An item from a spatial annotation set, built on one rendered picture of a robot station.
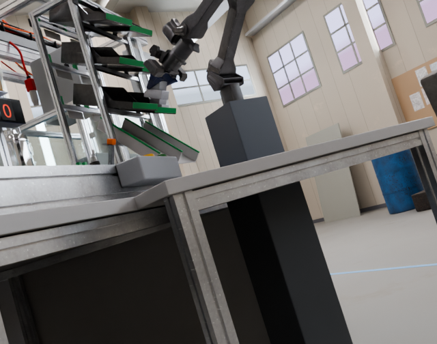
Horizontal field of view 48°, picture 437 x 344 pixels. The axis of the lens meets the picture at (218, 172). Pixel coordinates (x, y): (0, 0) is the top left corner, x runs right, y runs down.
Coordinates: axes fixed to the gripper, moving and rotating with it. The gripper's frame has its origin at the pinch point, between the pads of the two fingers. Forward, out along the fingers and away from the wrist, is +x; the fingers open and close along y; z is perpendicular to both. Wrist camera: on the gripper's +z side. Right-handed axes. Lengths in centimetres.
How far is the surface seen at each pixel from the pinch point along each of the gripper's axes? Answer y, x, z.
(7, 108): 47, 19, 4
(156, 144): -6.9, 18.6, -11.4
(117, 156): 8.7, 24.8, -10.8
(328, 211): -873, 253, -4
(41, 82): -65, 82, 97
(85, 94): 5.4, 22.1, 16.3
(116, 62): 6.1, 4.4, 13.2
